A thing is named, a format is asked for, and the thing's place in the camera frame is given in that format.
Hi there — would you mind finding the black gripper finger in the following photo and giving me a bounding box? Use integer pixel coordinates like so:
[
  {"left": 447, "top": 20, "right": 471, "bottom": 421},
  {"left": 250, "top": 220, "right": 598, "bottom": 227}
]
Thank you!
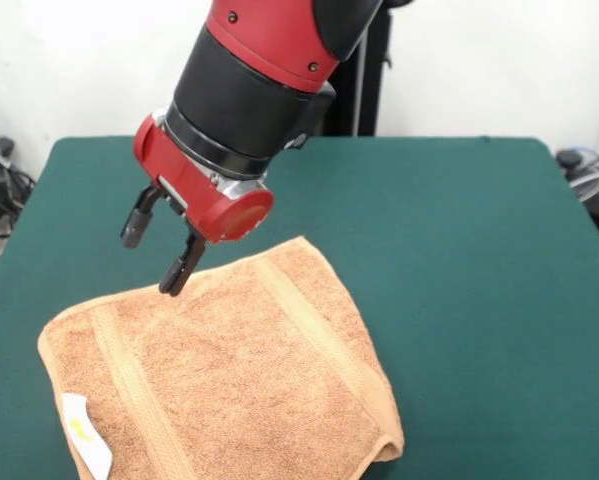
[
  {"left": 157, "top": 229, "right": 208, "bottom": 297},
  {"left": 120, "top": 185, "right": 162, "bottom": 250}
]

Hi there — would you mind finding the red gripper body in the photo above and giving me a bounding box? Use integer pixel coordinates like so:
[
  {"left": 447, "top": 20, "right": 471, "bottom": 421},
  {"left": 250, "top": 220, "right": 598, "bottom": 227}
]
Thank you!
[{"left": 132, "top": 112, "right": 275, "bottom": 245}]

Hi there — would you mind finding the tan terry towel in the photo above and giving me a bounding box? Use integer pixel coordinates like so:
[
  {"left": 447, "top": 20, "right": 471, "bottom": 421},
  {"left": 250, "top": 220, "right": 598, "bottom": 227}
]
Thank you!
[{"left": 37, "top": 236, "right": 406, "bottom": 480}]

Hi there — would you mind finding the dark green tablecloth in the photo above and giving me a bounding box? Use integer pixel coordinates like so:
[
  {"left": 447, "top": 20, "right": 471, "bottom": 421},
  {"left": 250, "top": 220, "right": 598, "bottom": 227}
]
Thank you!
[{"left": 0, "top": 135, "right": 599, "bottom": 480}]

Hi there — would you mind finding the small black round device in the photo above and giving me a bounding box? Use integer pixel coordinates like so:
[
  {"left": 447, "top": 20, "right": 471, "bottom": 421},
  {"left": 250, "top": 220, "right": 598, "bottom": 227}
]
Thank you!
[{"left": 556, "top": 149, "right": 583, "bottom": 174}]

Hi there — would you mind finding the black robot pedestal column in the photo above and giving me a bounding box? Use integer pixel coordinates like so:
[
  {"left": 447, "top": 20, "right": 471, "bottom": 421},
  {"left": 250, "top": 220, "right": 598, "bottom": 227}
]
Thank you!
[{"left": 321, "top": 0, "right": 395, "bottom": 137}]

